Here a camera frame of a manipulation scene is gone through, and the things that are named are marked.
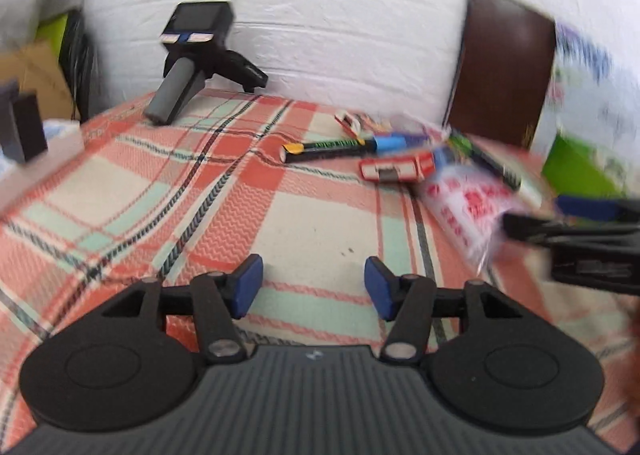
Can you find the red and white box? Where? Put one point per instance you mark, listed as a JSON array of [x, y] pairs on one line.
[[395, 167]]

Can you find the clear bag with red print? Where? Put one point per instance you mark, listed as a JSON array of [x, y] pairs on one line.
[[465, 205]]

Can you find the blue cylinder stick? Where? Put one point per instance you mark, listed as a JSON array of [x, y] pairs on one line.
[[397, 143]]

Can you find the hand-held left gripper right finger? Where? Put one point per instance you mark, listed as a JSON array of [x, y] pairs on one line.
[[377, 285]]

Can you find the brown cardboard box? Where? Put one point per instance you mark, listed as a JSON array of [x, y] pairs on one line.
[[35, 75]]

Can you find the lime green object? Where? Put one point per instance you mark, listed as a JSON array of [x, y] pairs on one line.
[[52, 35]]

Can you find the dark rectangular blocks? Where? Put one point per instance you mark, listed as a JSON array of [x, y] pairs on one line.
[[27, 127]]

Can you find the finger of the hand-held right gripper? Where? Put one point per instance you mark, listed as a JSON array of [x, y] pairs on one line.
[[555, 229], [595, 208]]

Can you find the small red white packet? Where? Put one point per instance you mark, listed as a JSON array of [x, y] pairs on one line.
[[356, 124]]

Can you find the black marker with yellow end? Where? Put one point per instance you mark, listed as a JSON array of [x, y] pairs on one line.
[[325, 149]]

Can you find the green cardboard box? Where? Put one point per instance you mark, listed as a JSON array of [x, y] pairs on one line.
[[575, 170]]

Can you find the brown wooden headboard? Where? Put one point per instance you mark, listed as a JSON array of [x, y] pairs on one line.
[[500, 70]]

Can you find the green and black marker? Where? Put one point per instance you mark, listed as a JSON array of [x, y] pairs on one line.
[[487, 162]]

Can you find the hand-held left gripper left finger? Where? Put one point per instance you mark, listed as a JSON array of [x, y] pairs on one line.
[[247, 285]]

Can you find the plaid blanket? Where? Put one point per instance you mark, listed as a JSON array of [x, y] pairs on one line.
[[300, 225]]

